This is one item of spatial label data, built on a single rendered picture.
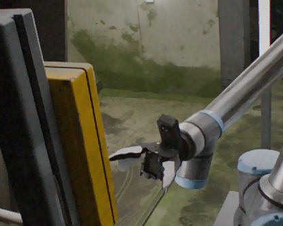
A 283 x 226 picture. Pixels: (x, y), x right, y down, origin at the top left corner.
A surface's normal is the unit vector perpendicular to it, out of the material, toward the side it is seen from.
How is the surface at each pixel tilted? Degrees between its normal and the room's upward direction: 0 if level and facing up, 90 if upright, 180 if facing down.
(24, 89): 90
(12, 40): 90
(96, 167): 90
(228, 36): 90
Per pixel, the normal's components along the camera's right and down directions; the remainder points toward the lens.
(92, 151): 0.86, 0.10
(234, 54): -0.49, 0.47
